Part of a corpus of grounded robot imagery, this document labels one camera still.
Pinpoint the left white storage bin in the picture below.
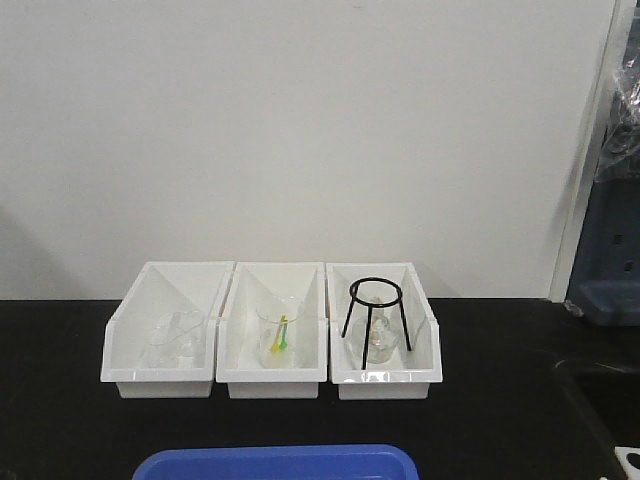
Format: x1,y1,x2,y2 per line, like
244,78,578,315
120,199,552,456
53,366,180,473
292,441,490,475
100,261,235,399

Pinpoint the grey-blue pegboard drying rack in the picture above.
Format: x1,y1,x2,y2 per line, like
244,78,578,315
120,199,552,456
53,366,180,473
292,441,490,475
565,2,639,327

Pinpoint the glass flask under tripod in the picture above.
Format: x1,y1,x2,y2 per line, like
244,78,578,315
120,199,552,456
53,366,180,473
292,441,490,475
346,305,402,368

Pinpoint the plastic bag of pegs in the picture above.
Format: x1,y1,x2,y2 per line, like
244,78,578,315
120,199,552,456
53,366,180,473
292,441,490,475
594,49,640,186

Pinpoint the middle white storage bin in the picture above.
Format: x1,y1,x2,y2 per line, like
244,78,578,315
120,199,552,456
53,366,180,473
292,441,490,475
215,262,328,400

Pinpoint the blue plastic tray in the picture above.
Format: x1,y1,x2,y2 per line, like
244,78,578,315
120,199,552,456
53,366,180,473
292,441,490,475
133,444,419,479

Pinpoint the glass beaker with spatulas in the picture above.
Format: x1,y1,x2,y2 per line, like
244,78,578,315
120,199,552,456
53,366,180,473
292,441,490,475
256,296,302,369

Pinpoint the right white storage bin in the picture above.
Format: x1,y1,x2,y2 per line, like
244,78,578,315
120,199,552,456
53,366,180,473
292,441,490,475
326,263,443,400

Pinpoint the black lab sink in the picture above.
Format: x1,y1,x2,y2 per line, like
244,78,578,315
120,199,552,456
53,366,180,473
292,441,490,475
577,368,639,447

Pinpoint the glassware in left bin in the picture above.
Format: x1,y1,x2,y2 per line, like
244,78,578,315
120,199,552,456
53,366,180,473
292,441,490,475
139,310,206,369

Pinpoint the white storage bin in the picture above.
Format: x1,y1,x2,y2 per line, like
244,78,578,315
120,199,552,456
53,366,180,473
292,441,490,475
215,262,328,400
100,261,235,399
326,263,443,400

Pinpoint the black wire tripod stand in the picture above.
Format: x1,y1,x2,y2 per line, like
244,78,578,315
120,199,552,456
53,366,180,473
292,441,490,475
340,276,413,370

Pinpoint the white test tube rack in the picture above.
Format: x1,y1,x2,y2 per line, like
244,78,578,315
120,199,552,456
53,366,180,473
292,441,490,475
614,446,640,480

